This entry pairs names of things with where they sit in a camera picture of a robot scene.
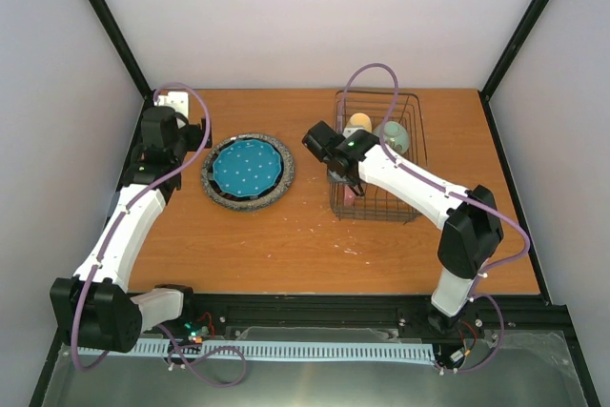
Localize right connector with wires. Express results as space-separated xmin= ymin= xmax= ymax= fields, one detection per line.
xmin=450 ymin=318 xmax=483 ymax=372

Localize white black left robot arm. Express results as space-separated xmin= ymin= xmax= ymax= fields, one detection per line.
xmin=50 ymin=106 xmax=210 ymax=353

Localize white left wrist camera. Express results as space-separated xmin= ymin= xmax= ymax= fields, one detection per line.
xmin=153 ymin=91 xmax=190 ymax=118

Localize black frame post left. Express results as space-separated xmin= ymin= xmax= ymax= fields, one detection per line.
xmin=88 ymin=0 xmax=153 ymax=105

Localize left electronics board with wires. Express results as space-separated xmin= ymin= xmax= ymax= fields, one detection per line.
xmin=184 ymin=312 xmax=215 ymax=344

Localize light blue slotted cable duct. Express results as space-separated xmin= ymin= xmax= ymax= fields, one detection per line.
xmin=78 ymin=337 xmax=436 ymax=364

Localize dark wire dish rack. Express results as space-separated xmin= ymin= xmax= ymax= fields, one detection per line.
xmin=327 ymin=90 xmax=428 ymax=224

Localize yellow ceramic mug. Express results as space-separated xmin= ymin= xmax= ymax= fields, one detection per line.
xmin=342 ymin=112 xmax=373 ymax=138

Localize teal blue plate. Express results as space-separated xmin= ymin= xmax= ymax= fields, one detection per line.
xmin=212 ymin=138 xmax=283 ymax=198

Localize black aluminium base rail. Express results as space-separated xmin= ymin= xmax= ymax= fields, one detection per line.
xmin=61 ymin=293 xmax=571 ymax=346

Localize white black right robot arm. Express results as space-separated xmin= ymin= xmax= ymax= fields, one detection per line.
xmin=302 ymin=121 xmax=503 ymax=335

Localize black frame post right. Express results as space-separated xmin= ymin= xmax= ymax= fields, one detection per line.
xmin=479 ymin=0 xmax=581 ymax=98

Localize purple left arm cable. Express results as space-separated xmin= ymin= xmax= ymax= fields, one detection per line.
xmin=70 ymin=82 xmax=249 ymax=387

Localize speckled large stoneware plate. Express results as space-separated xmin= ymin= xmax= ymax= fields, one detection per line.
xmin=200 ymin=132 xmax=295 ymax=212

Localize mint green ceramic bowl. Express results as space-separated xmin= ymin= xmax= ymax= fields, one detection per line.
xmin=373 ymin=121 xmax=410 ymax=155

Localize pink polka dot plate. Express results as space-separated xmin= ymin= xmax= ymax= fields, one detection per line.
xmin=343 ymin=186 xmax=358 ymax=208

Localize black frame post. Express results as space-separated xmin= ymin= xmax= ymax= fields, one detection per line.
xmin=479 ymin=0 xmax=581 ymax=98
xmin=88 ymin=0 xmax=153 ymax=105

